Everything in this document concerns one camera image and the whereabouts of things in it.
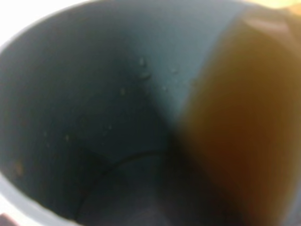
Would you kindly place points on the teal green plastic cup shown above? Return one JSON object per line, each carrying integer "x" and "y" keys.
{"x": 155, "y": 113}

